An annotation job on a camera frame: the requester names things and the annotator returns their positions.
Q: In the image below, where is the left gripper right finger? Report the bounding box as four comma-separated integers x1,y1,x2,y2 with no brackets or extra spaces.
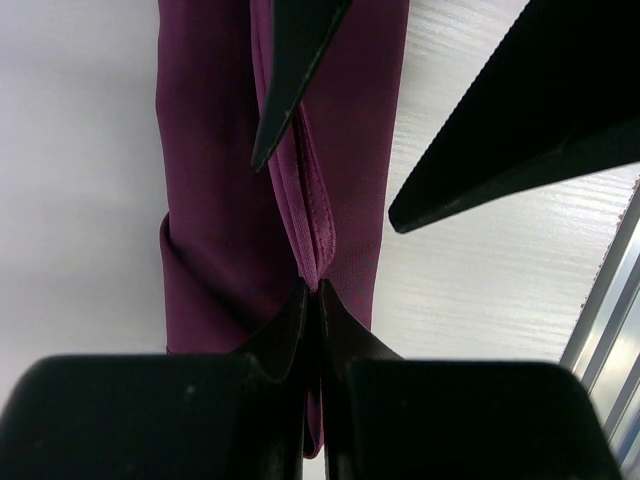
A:
317,282,621,480

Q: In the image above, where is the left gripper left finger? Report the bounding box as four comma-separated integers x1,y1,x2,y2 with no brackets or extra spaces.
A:
1,285,308,479

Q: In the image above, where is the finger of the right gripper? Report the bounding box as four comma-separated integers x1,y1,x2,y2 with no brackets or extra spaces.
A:
389,1,639,233
251,0,352,171

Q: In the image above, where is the purple cloth napkin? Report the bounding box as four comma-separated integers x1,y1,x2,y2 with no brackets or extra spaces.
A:
154,0,412,460

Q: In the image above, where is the aluminium front rail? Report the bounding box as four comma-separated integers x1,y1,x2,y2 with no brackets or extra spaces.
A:
560,186,639,479

